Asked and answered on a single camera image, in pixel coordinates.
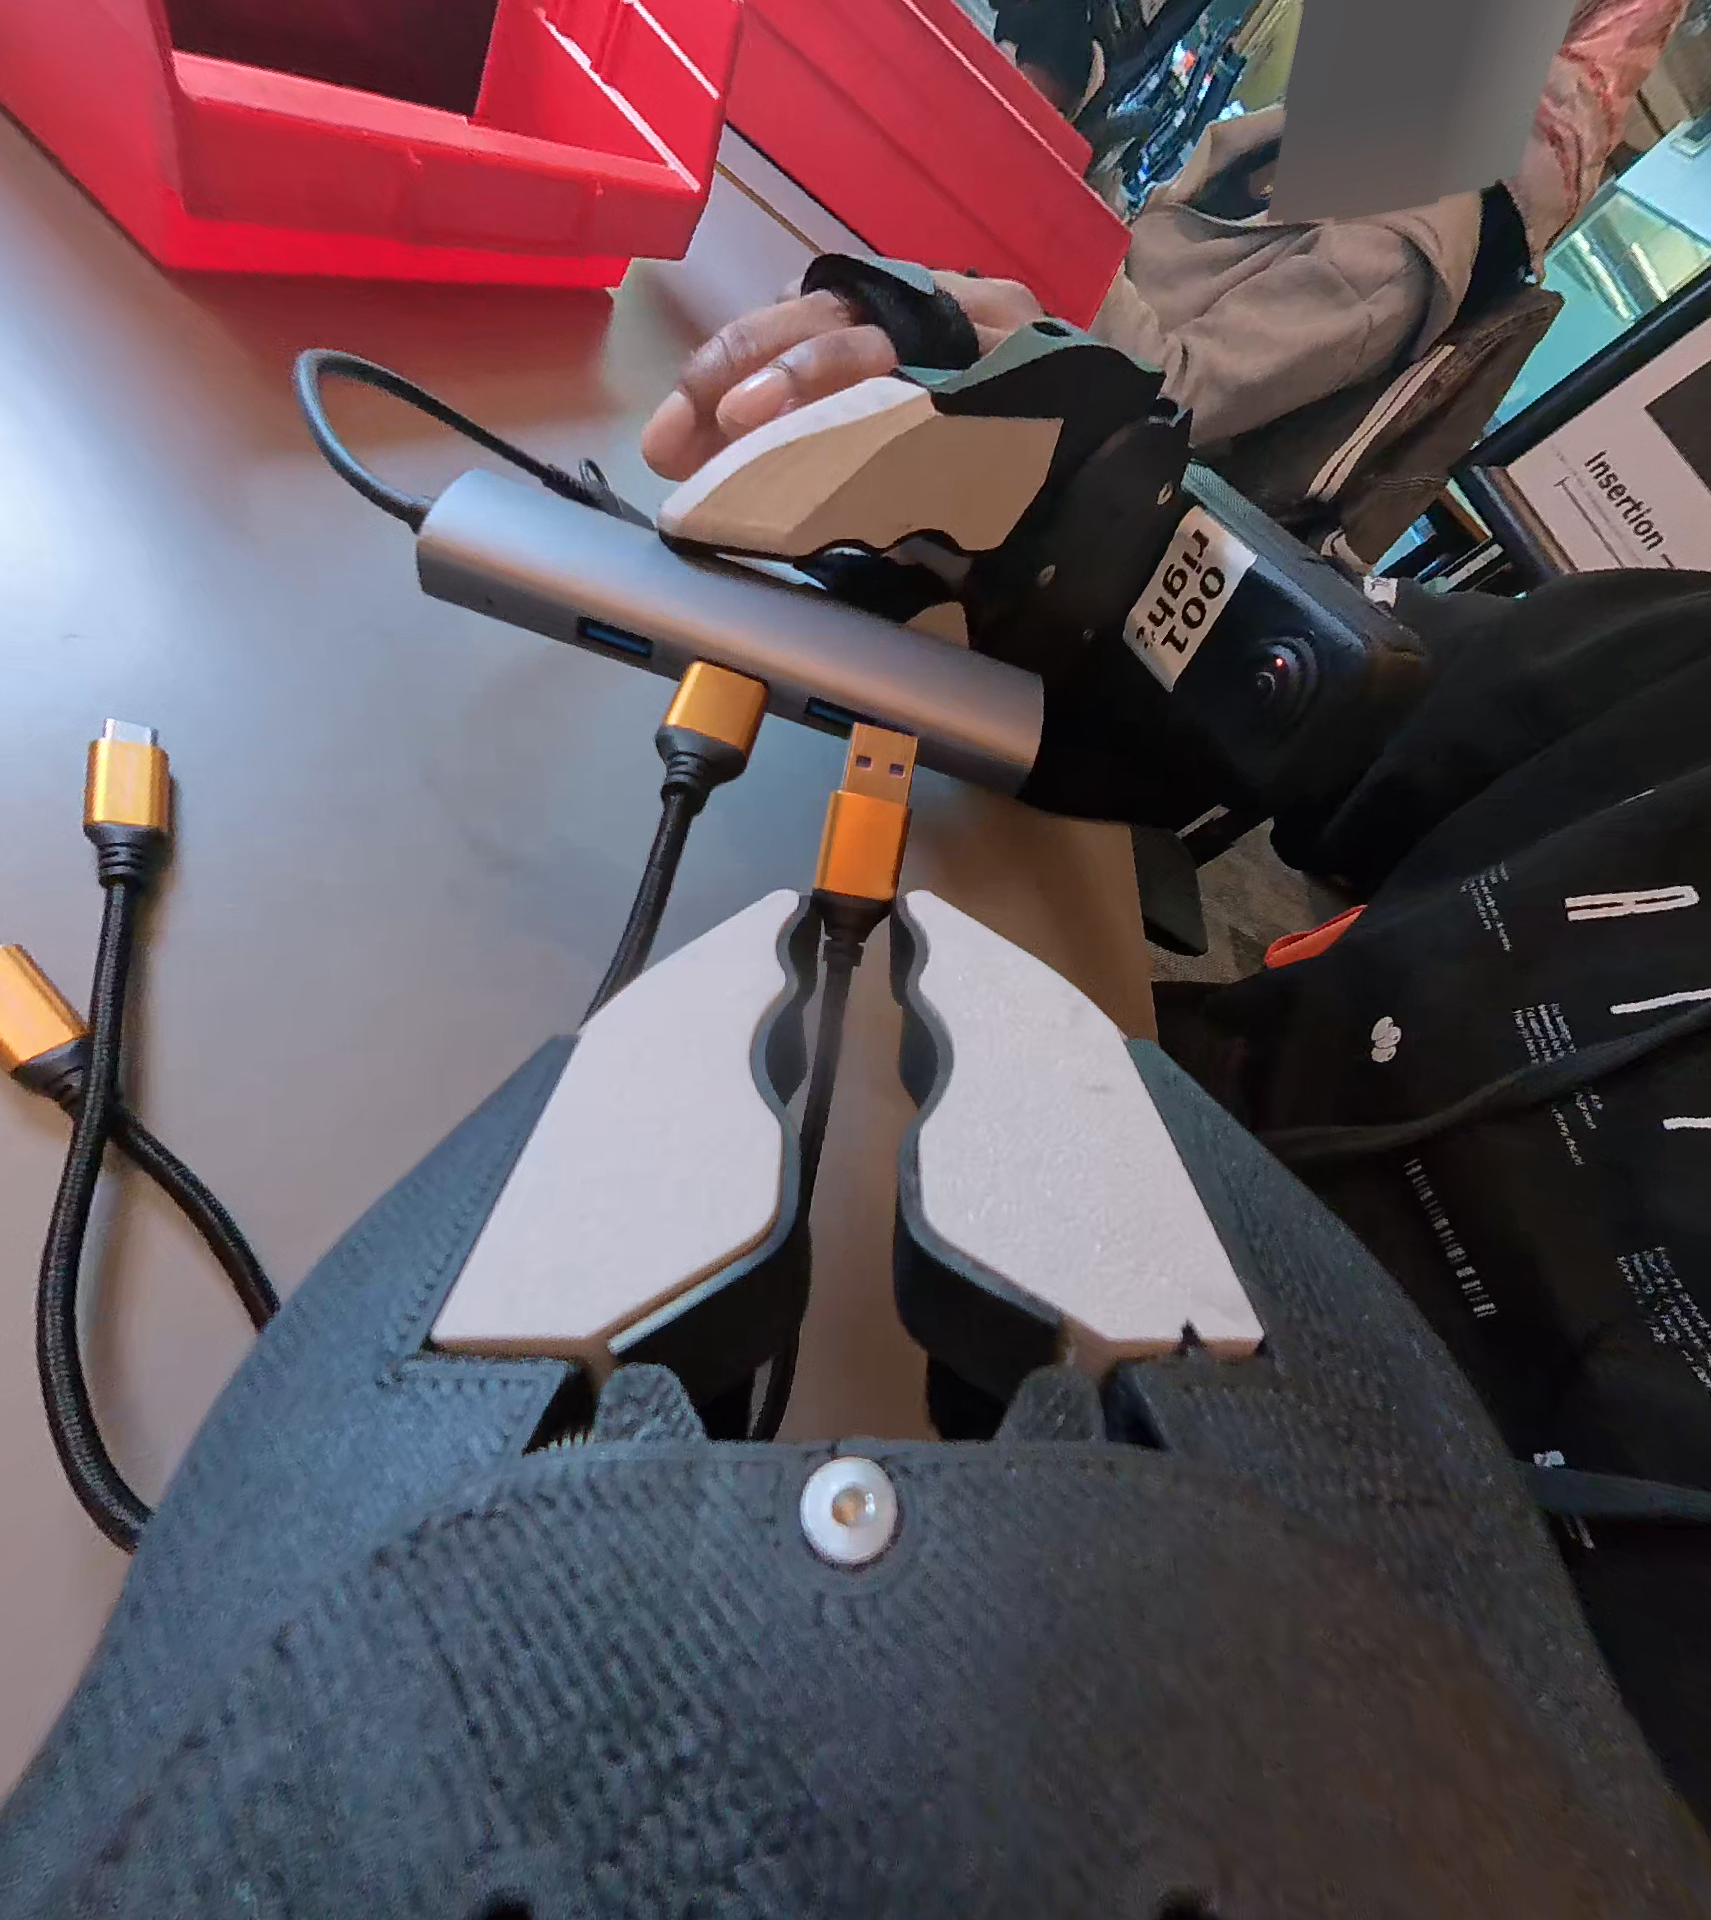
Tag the small red plastic bin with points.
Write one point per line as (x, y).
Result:
(346, 197)

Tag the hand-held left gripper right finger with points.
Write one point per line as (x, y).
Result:
(1064, 1169)

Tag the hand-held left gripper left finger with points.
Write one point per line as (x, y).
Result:
(631, 1169)

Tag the person's right hand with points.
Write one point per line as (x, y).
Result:
(751, 374)

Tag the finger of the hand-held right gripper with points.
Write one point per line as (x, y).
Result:
(857, 467)
(937, 578)

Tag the black framed sign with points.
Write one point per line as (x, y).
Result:
(1694, 450)

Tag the grey slim usb adapter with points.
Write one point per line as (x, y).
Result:
(734, 615)

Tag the person's right forearm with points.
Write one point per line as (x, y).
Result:
(1544, 690)

